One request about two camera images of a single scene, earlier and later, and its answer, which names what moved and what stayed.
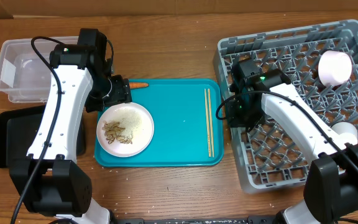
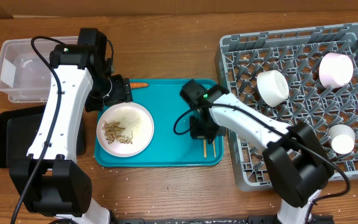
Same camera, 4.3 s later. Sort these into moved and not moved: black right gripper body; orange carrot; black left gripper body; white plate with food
Moved: black right gripper body
Not moved: orange carrot; black left gripper body; white plate with food
